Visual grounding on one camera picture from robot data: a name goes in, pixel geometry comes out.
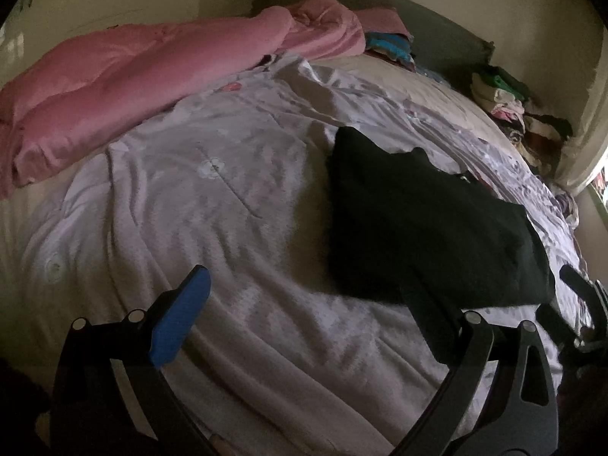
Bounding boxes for black sweater orange cuffs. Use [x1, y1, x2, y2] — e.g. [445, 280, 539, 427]
[325, 128, 556, 309]

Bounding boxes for bag of clothes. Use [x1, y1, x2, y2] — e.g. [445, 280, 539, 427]
[549, 184, 579, 230]

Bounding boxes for folded clothes pile right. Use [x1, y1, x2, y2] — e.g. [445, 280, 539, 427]
[470, 65, 573, 178]

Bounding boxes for folded pink blue clothes stack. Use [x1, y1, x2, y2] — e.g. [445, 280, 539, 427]
[355, 6, 416, 72]

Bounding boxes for window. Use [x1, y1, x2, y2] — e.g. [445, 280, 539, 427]
[587, 161, 608, 216]

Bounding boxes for cream curtain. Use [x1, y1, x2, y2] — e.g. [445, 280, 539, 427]
[554, 28, 608, 196]

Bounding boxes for dark grey headboard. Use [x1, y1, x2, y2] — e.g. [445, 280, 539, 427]
[252, 0, 495, 91]

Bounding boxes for lilac strawberry print duvet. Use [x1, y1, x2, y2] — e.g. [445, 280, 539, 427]
[1, 55, 580, 455]

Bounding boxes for pink quilt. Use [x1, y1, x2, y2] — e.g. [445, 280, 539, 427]
[1, 0, 365, 198]

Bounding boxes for cream wardrobe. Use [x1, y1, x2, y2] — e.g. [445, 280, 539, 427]
[1, 0, 200, 84]

